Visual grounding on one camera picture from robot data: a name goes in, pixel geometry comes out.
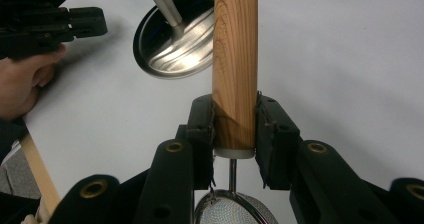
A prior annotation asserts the wooden handled mesh strainer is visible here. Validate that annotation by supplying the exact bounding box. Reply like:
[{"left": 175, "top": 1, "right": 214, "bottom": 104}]
[{"left": 193, "top": 0, "right": 280, "bottom": 224}]

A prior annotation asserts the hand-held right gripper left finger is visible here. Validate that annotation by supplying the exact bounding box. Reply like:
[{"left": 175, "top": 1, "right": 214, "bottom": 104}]
[{"left": 133, "top": 93, "right": 215, "bottom": 224}]

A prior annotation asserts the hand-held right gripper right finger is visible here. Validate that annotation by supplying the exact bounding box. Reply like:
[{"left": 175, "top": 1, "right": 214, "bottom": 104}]
[{"left": 255, "top": 92, "right": 401, "bottom": 224}]

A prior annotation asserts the metal utensil rack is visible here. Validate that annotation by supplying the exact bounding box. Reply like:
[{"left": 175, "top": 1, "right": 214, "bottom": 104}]
[{"left": 132, "top": 0, "right": 216, "bottom": 80}]

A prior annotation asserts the white table sheet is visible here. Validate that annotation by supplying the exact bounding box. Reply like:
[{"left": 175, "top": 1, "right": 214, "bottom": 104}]
[{"left": 19, "top": 0, "right": 424, "bottom": 224}]

